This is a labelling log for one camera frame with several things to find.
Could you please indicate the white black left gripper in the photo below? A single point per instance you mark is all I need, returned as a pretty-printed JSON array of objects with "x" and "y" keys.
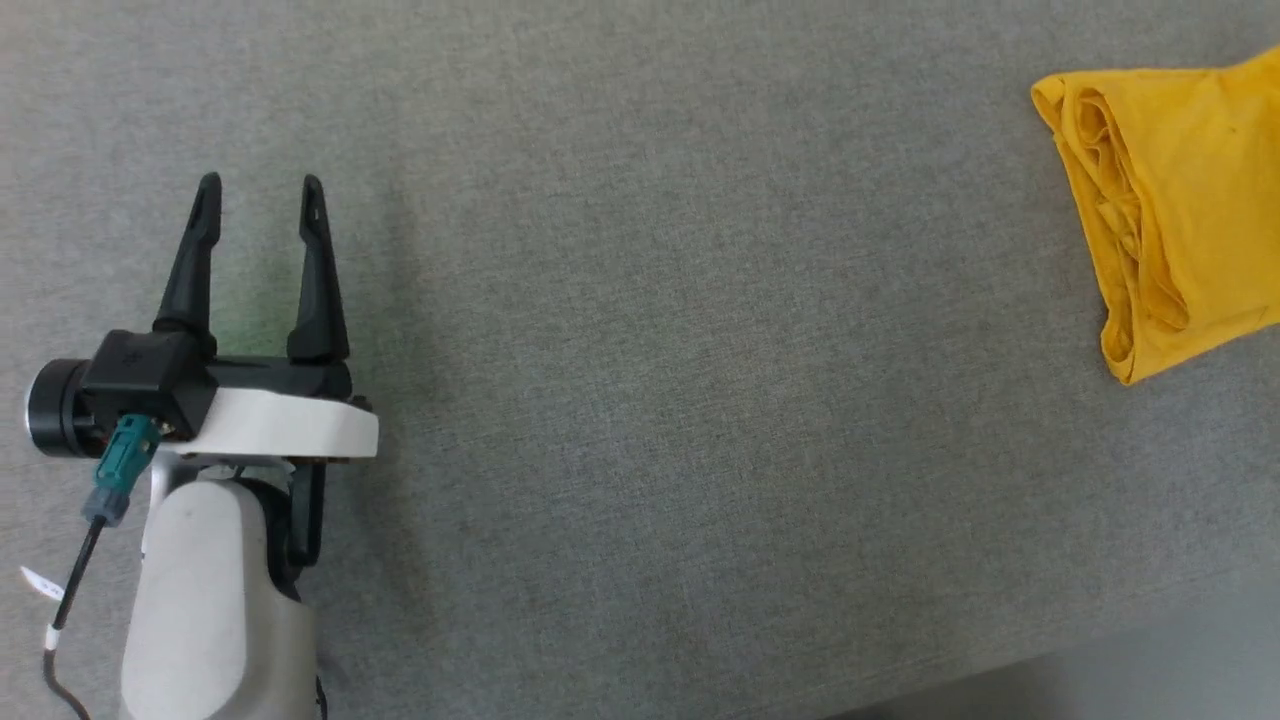
[{"x": 280, "y": 422}]

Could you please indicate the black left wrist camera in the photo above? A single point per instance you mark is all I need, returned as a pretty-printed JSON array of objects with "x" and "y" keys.
[{"x": 130, "y": 385}]

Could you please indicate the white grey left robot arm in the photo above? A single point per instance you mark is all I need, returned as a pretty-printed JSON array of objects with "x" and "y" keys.
[{"x": 210, "y": 610}]

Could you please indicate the yellow garment with black print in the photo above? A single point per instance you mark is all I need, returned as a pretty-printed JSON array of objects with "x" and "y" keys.
[{"x": 1190, "y": 210}]

